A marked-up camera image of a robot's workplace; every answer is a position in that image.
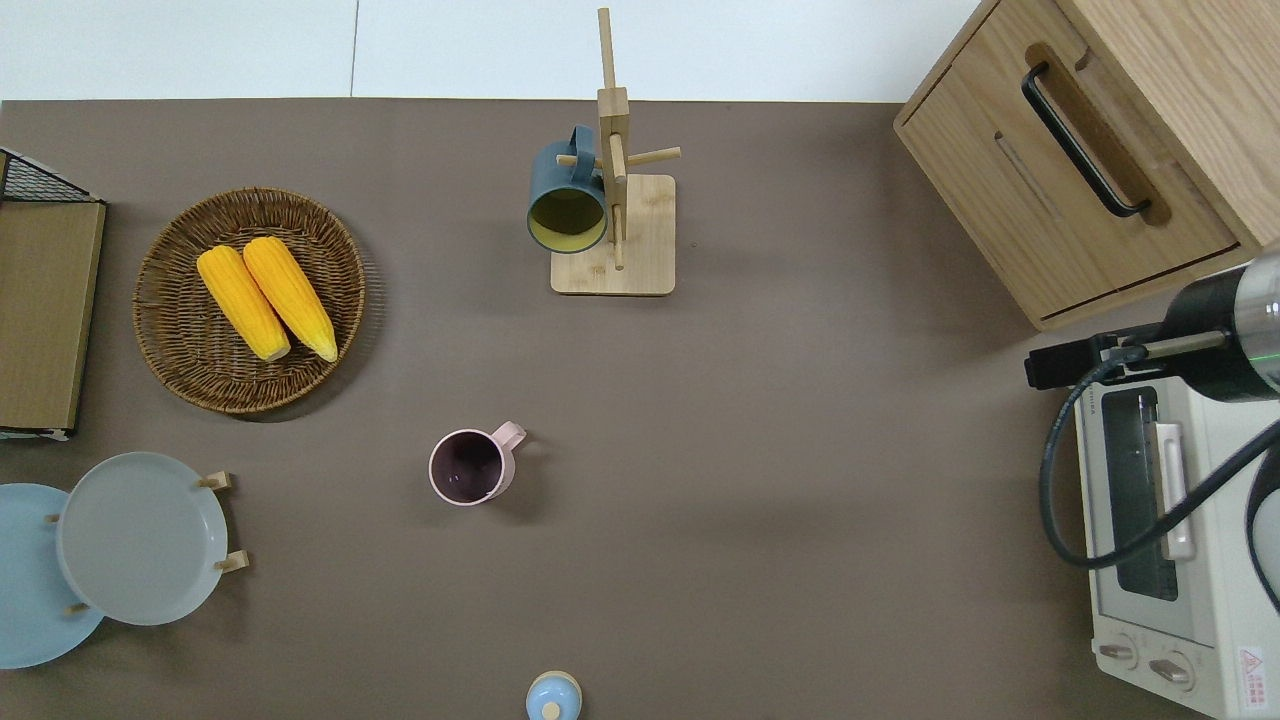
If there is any wooden cabinet box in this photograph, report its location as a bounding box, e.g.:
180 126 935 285
893 0 1280 333

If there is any light blue plate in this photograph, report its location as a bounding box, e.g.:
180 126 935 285
0 483 106 670

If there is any dark blue mug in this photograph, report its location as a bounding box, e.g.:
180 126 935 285
527 123 611 253

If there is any wooden plate rack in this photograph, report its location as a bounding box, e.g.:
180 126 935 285
45 472 249 617

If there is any wooden basket lid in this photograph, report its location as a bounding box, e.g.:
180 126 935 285
0 200 106 433

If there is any wooden mug rack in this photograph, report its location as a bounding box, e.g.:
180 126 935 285
550 7 685 297

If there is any black cabinet handle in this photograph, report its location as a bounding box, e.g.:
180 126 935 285
1022 62 1153 219

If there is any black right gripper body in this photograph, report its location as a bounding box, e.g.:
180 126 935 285
1105 265 1246 401

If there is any brown table mat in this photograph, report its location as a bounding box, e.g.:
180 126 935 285
0 97 1216 720

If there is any yellow corn cob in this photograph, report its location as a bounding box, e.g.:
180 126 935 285
196 245 292 363
243 236 339 363

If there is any black wire storage basket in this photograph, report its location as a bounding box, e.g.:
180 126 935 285
0 145 106 441

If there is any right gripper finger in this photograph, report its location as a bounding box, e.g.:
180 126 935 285
1027 362 1106 391
1027 338 1106 371

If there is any pink mug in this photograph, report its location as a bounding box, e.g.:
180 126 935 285
428 420 527 507

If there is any grey plate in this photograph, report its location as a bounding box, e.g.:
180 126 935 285
56 452 229 627

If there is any round wicker basket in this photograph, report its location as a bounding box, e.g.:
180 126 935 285
132 187 367 415

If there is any white toaster oven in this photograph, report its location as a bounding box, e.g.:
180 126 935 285
1070 372 1280 720

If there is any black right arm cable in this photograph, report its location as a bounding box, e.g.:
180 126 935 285
1038 343 1280 613

